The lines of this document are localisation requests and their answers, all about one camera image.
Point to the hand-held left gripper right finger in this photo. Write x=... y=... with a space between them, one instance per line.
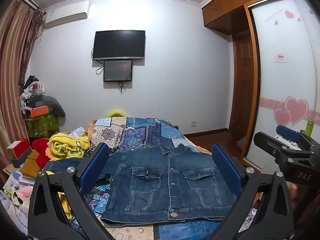
x=225 y=166

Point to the red plush toy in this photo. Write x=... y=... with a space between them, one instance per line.
x=40 y=150

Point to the white air conditioner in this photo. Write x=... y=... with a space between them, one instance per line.
x=67 y=13

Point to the pale purple cloth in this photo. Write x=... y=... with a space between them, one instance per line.
x=241 y=143

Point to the pile of papers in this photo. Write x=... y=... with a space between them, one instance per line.
x=17 y=182

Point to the blue patchwork bedspread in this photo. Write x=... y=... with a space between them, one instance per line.
x=150 y=132

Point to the brown cardboard box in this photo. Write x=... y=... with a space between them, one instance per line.
x=31 y=165

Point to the red box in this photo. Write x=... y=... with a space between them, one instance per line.
x=18 y=148

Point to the yellow plush toy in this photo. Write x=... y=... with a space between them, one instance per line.
x=117 y=113

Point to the blue denim jacket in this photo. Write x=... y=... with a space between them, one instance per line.
x=155 y=185

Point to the green bottle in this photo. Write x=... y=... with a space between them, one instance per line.
x=310 y=127

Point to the pile of clothes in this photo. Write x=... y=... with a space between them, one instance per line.
x=46 y=105

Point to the white wall socket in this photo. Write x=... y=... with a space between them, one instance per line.
x=193 y=124

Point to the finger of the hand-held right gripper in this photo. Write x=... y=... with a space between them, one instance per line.
x=288 y=133
x=267 y=142

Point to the orange box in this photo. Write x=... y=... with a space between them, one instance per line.
x=39 y=111

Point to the black wall television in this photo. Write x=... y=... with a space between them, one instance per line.
x=118 y=43

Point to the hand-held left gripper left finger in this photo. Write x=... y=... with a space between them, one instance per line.
x=96 y=165

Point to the small black wall monitor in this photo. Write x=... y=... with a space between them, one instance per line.
x=118 y=70

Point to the beige blanket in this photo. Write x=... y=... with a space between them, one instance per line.
x=196 y=146

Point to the brown wooden door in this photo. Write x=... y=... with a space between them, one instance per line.
x=242 y=85

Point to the wooden wardrobe with heart door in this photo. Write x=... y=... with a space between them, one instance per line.
x=282 y=85

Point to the yellow printed blanket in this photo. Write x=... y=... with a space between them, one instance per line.
x=66 y=145

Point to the striped brown curtain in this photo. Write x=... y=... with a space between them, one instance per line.
x=12 y=62

